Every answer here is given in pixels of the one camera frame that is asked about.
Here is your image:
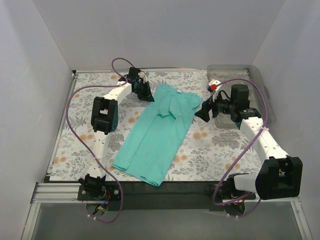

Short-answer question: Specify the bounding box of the teal green t-shirt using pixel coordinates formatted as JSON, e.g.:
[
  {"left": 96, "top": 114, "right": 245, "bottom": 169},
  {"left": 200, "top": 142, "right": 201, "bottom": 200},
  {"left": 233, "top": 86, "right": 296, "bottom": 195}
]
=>
[{"left": 112, "top": 84, "right": 203, "bottom": 187}]

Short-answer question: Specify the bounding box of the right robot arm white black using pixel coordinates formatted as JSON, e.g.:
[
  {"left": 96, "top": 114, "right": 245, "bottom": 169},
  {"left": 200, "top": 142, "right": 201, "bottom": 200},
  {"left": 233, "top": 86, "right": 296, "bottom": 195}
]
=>
[{"left": 195, "top": 80, "right": 303, "bottom": 200}]

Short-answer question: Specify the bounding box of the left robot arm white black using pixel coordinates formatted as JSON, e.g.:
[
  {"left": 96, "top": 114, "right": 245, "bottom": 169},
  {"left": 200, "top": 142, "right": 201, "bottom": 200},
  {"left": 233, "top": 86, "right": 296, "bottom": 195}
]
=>
[{"left": 79, "top": 67, "right": 154, "bottom": 200}]

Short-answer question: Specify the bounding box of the clear plastic bin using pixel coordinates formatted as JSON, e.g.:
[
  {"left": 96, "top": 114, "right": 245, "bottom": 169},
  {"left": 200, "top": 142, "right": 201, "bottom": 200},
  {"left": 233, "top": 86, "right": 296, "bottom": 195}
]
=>
[{"left": 206, "top": 64, "right": 275, "bottom": 127}]

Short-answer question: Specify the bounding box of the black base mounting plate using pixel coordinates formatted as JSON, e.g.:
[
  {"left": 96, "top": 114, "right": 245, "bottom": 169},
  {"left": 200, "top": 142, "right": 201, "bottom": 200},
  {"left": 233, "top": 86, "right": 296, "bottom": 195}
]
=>
[{"left": 77, "top": 180, "right": 258, "bottom": 212}]

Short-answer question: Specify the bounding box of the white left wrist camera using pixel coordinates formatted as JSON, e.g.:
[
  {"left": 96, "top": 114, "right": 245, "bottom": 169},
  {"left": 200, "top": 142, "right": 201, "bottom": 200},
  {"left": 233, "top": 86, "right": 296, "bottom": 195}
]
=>
[{"left": 139, "top": 70, "right": 148, "bottom": 83}]

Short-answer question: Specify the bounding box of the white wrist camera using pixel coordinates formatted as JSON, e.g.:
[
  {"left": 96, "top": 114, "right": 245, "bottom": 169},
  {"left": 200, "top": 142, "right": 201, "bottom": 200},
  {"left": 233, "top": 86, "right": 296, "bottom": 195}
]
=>
[
  {"left": 139, "top": 70, "right": 148, "bottom": 83},
  {"left": 206, "top": 79, "right": 221, "bottom": 94}
]

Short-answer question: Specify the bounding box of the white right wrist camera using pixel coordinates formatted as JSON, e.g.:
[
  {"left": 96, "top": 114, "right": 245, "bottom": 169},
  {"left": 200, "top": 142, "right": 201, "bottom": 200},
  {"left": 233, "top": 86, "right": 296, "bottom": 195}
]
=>
[{"left": 206, "top": 79, "right": 221, "bottom": 94}]

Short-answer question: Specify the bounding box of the aluminium frame rail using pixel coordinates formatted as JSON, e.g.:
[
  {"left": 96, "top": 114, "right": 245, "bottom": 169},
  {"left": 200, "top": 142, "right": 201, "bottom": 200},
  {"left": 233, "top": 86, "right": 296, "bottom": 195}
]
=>
[{"left": 31, "top": 181, "right": 301, "bottom": 204}]

